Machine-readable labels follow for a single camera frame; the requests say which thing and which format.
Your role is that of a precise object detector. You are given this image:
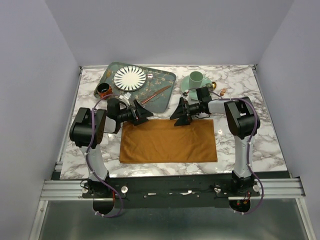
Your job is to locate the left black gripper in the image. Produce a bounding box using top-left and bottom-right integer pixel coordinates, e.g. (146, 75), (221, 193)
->
(117, 99), (153, 126)

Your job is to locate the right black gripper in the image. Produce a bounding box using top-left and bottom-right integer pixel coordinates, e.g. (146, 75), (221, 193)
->
(170, 97), (202, 127)

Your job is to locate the orange-brown cloth napkin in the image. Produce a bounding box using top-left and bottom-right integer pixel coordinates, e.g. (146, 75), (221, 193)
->
(119, 119), (218, 164)

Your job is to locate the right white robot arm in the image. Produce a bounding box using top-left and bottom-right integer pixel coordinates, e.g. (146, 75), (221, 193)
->
(170, 87), (261, 196)

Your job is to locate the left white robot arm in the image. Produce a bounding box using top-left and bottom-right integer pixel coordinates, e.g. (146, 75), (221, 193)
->
(69, 98), (154, 198)

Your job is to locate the mint green saucer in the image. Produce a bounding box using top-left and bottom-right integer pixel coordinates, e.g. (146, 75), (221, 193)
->
(180, 75), (212, 101)

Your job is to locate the copper table knife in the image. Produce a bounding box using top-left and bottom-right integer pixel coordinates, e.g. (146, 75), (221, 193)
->
(140, 85), (171, 105)

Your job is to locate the teal floral serving tray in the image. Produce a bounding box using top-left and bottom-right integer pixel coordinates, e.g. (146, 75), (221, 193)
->
(98, 62), (177, 114)

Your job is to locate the mint green cup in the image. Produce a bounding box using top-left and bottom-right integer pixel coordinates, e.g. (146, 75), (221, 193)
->
(188, 71), (204, 90)

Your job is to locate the white black striped plate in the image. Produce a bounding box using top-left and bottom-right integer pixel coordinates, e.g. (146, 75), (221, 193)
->
(113, 65), (147, 92)

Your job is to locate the gold spoon with flower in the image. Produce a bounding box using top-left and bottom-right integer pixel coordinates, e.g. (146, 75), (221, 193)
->
(205, 81), (217, 91)

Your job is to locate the copper black mug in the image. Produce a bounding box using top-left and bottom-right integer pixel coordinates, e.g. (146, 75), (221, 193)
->
(94, 82), (113, 99)

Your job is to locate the copper fork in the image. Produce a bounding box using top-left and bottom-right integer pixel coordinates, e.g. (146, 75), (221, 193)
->
(219, 87), (227, 97)

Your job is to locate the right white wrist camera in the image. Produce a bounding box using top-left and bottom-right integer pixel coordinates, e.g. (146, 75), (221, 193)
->
(182, 90), (192, 104)

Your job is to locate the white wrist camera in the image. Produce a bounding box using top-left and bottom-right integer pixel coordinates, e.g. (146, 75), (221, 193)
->
(119, 92), (131, 105)
(182, 90), (192, 104)

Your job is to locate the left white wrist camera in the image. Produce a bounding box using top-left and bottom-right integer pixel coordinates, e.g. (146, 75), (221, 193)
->
(119, 92), (131, 105)

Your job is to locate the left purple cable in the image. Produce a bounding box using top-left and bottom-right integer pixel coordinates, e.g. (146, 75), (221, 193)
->
(84, 94), (126, 219)

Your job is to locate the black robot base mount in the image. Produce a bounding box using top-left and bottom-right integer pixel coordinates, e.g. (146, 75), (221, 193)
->
(82, 174), (261, 210)

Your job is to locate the aluminium frame rail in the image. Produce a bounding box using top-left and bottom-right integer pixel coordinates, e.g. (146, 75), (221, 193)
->
(40, 178), (305, 201)

